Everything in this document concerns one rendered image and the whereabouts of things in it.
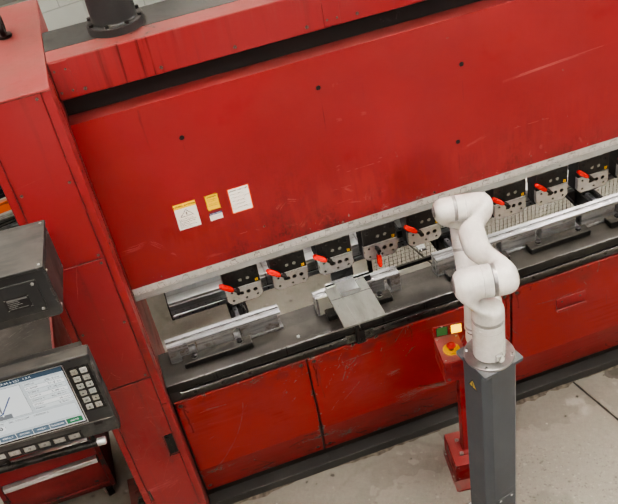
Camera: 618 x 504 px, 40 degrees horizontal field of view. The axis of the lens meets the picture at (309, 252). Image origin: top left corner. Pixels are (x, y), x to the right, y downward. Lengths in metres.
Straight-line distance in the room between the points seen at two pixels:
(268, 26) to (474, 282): 1.12
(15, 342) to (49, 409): 1.07
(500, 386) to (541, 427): 1.08
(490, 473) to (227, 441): 1.15
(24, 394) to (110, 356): 0.54
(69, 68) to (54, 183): 0.37
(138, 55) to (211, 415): 1.62
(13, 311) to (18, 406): 0.37
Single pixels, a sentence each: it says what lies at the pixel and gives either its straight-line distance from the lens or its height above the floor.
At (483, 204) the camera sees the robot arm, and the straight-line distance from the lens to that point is 3.22.
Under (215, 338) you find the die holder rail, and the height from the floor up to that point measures 0.94.
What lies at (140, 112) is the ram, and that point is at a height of 2.04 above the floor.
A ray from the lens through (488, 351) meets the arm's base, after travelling 3.17.
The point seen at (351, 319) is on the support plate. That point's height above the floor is 1.00.
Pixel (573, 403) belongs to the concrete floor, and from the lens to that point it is 4.45.
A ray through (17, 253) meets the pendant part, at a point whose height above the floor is 1.95.
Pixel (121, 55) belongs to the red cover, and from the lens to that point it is 2.87.
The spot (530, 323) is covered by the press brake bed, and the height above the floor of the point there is 0.52.
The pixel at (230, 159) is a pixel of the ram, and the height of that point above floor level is 1.76.
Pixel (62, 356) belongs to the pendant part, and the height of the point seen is 1.60.
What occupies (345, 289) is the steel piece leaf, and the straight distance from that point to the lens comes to 3.59.
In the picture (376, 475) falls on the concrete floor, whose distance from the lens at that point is 4.18.
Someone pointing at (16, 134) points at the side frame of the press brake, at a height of 2.18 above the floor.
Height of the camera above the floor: 3.34
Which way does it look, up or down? 38 degrees down
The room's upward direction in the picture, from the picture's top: 11 degrees counter-clockwise
